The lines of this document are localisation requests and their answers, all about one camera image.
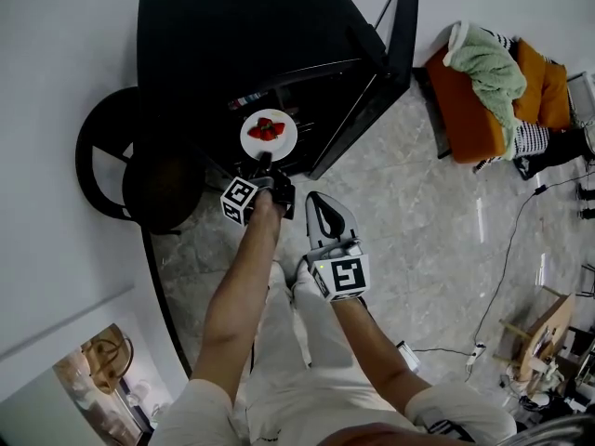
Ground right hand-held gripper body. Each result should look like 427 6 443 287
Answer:
304 238 372 304

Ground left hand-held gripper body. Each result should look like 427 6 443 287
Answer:
219 170 297 227

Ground white round plate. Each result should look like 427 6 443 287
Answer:
239 108 298 163

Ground black mini fridge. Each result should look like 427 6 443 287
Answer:
135 0 420 181

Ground person's right forearm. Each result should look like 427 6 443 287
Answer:
330 295 431 413

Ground person's left forearm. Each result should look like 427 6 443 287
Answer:
191 216 284 406

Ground person's left hand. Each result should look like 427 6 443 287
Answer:
250 190 286 222

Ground person's white right shoe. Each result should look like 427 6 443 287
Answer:
291 260 322 299

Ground person's white shoe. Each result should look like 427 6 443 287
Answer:
291 260 322 299
269 261 287 292

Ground person's white left shoe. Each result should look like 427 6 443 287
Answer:
269 261 287 292

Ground labelled drink bottle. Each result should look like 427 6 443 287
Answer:
227 91 271 111

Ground person's white trousers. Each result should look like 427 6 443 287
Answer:
241 260 410 431

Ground black wicker chair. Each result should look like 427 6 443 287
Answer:
74 85 233 237

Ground black control box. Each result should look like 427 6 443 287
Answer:
394 340 422 374

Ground orange sofa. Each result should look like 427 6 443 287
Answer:
423 20 573 164

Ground person's chin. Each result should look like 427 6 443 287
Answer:
320 423 429 446

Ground black white striped throw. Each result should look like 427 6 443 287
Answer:
473 25 552 174

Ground person's white shirt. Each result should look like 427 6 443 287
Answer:
148 377 518 446

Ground green fleece blanket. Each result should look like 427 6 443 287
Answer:
442 20 529 160

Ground small wooden table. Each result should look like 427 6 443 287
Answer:
492 285 577 385

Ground woven straw bag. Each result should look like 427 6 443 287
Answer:
81 331 136 395

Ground clear glass bottle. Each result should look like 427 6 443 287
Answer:
125 381 152 406

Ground orange cushion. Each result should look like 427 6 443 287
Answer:
538 60 572 132
510 37 552 125

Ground thin black cable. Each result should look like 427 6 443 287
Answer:
411 347 473 358

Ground long black floor cable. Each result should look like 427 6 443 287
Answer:
464 169 595 383

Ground grey black harness strap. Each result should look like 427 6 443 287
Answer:
425 409 475 446

